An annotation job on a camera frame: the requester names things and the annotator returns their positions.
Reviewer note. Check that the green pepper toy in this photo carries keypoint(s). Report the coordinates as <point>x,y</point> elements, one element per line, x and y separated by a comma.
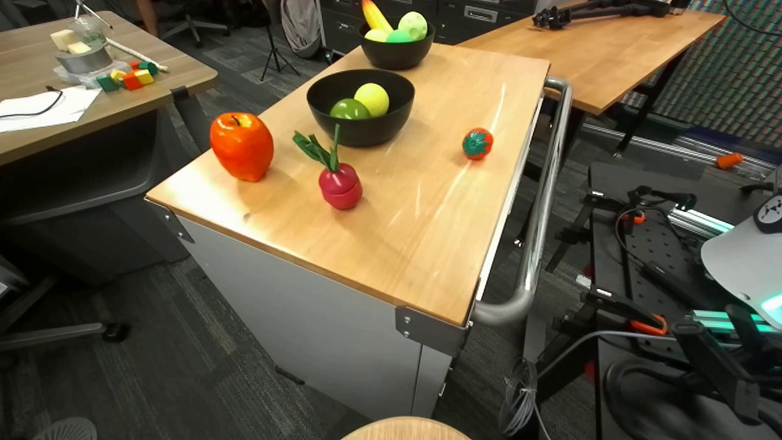
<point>347,110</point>

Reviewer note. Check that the smooth green ball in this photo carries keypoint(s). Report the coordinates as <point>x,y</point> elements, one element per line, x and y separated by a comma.
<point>400,38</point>

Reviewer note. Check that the light green dimpled ball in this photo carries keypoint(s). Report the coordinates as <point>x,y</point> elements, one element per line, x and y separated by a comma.
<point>414,25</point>

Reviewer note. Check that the yellow banana toy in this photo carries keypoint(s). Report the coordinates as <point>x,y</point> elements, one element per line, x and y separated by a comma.
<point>376,15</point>

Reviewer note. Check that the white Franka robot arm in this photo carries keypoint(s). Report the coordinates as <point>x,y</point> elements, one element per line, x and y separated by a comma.
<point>745,260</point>

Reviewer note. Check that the red radish toy green leaves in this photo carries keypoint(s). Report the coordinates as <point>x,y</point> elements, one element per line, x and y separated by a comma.
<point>341,186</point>

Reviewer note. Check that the black bowl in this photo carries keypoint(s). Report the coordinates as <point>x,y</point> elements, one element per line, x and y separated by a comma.
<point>365,132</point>
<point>397,58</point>

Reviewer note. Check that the red tomato toy green top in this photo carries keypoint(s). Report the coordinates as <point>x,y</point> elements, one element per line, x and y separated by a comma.
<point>477,142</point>

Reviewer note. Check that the orange apple toy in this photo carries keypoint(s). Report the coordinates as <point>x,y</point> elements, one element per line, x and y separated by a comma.
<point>242,147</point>

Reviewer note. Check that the yellow toy block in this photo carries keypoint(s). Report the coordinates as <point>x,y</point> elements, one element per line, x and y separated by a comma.
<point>144,76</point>

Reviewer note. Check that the red toy block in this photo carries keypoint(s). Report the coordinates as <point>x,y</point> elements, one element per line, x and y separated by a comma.
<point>129,81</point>

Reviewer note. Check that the green toy block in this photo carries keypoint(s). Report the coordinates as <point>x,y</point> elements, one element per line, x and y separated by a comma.
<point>109,81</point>

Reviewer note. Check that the white tool cart body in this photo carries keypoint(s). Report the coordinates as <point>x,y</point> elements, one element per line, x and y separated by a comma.
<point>325,327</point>

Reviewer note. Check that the round wooden stool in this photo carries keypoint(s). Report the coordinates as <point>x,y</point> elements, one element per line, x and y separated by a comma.
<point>403,429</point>

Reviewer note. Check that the wooden office desk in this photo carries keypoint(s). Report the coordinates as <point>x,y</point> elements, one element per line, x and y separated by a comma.
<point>161,76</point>

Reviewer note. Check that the long wooden table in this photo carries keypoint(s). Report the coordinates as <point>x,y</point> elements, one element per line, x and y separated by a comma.
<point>618,58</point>

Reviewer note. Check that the white plastic rod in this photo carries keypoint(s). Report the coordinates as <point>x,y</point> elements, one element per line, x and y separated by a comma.
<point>137,54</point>

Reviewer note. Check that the black metal robot stand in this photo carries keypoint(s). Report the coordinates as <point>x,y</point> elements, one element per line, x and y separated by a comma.
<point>651,382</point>

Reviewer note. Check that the black office chair base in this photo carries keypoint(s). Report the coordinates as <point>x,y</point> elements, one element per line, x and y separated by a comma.
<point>57,333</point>

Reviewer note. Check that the clear plastic container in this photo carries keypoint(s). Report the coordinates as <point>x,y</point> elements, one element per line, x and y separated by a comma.
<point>82,51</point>

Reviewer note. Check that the white paper sheets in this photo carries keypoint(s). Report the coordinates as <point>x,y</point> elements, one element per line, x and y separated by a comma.
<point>50,110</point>

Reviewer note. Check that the green patterned partition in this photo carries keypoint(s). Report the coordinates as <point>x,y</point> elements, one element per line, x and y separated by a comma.
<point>734,74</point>

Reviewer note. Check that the black standing camera tripod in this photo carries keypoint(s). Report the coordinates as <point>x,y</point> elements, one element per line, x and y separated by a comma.
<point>271,51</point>

